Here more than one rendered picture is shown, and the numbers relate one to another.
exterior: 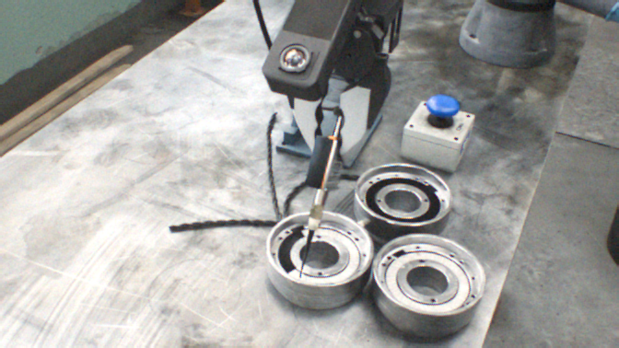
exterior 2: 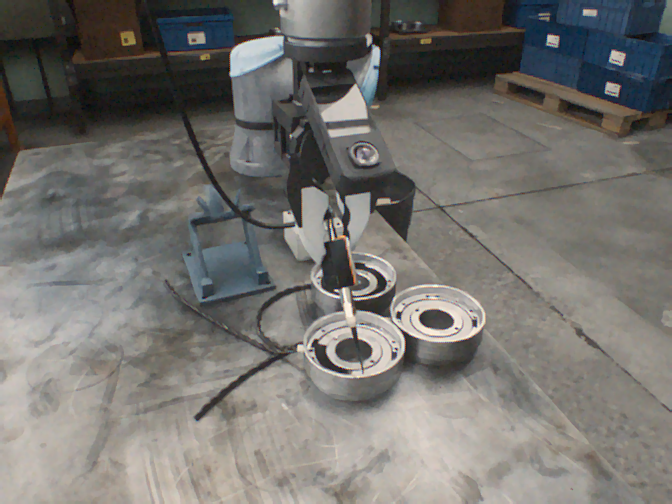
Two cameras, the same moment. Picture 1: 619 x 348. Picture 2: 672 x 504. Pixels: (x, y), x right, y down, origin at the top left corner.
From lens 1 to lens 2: 36 cm
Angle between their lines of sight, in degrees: 36
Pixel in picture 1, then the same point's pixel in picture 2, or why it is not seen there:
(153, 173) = (114, 387)
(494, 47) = (273, 162)
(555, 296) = not seen: hidden behind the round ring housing
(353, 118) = (358, 210)
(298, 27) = (342, 129)
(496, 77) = not seen: hidden behind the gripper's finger
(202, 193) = (183, 374)
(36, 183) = not seen: outside the picture
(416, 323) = (465, 349)
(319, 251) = (340, 352)
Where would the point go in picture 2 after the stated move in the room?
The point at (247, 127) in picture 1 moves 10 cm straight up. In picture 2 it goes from (153, 303) to (138, 234)
